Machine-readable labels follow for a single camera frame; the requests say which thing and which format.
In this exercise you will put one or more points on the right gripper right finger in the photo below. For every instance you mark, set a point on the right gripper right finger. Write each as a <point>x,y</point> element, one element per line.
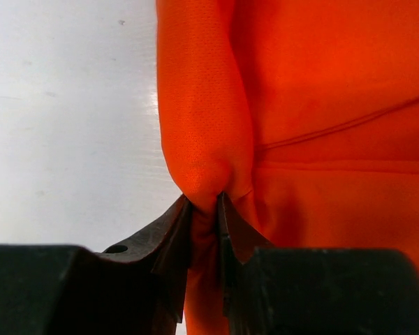
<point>271,290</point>

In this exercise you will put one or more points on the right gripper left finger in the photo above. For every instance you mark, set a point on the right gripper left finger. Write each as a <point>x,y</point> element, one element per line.
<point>136,286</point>

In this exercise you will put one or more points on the orange t shirt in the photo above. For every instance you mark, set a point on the orange t shirt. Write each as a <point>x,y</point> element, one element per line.
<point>306,113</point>

